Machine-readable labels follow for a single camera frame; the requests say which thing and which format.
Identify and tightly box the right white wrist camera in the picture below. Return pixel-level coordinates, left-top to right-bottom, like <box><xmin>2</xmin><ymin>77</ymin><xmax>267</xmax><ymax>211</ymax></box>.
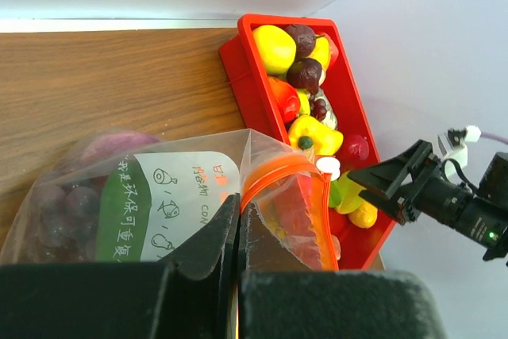
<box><xmin>437</xmin><ymin>125</ymin><xmax>481</xmax><ymax>179</ymax></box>

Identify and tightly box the clear zip top bag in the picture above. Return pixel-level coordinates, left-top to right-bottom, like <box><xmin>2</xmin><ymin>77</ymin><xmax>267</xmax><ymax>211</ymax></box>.
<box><xmin>1</xmin><ymin>129</ymin><xmax>341</xmax><ymax>271</ymax></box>

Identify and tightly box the red apple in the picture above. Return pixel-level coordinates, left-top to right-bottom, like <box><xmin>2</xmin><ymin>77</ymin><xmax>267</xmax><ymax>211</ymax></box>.
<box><xmin>325</xmin><ymin>33</ymin><xmax>340</xmax><ymax>69</ymax></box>
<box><xmin>341</xmin><ymin>134</ymin><xmax>370</xmax><ymax>162</ymax></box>

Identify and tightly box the yellow star fruit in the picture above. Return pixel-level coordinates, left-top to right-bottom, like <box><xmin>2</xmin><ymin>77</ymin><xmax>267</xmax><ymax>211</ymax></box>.
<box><xmin>329</xmin><ymin>171</ymin><xmax>364</xmax><ymax>214</ymax></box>

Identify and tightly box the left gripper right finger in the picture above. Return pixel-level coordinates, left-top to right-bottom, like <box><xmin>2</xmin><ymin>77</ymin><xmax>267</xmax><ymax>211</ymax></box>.
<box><xmin>238</xmin><ymin>203</ymin><xmax>447</xmax><ymax>338</ymax></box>

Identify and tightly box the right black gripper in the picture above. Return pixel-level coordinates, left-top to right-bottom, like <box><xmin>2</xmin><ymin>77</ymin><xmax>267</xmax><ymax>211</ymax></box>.
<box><xmin>348</xmin><ymin>140</ymin><xmax>507</xmax><ymax>261</ymax></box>

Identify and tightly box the red plastic fruit tray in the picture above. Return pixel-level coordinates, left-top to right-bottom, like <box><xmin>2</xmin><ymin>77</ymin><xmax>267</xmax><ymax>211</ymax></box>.
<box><xmin>219</xmin><ymin>13</ymin><xmax>394</xmax><ymax>270</ymax></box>

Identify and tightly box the purple onion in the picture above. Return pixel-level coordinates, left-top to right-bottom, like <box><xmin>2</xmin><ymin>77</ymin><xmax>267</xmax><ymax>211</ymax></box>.
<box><xmin>79</xmin><ymin>131</ymin><xmax>160</xmax><ymax>165</ymax></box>

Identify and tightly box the yellow peach top left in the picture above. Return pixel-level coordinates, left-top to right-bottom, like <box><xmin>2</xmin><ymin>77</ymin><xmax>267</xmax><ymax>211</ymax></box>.
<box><xmin>252</xmin><ymin>25</ymin><xmax>296</xmax><ymax>75</ymax></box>

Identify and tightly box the purple grape bunch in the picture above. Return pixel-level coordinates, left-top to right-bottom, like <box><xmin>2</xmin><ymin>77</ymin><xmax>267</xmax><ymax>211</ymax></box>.
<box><xmin>30</xmin><ymin>180</ymin><xmax>101</xmax><ymax>264</ymax></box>

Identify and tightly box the orange yellow mango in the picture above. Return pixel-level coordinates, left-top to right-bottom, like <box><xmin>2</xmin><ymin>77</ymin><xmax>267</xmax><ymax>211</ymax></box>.
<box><xmin>268</xmin><ymin>76</ymin><xmax>301</xmax><ymax>123</ymax></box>

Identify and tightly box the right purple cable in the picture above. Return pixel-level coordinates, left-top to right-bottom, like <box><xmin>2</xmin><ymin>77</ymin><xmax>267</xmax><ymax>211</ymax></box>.
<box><xmin>479</xmin><ymin>131</ymin><xmax>508</xmax><ymax>144</ymax></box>

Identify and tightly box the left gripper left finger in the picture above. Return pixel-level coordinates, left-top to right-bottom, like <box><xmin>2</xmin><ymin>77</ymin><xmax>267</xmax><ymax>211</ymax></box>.
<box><xmin>1</xmin><ymin>195</ymin><xmax>240</xmax><ymax>338</ymax></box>

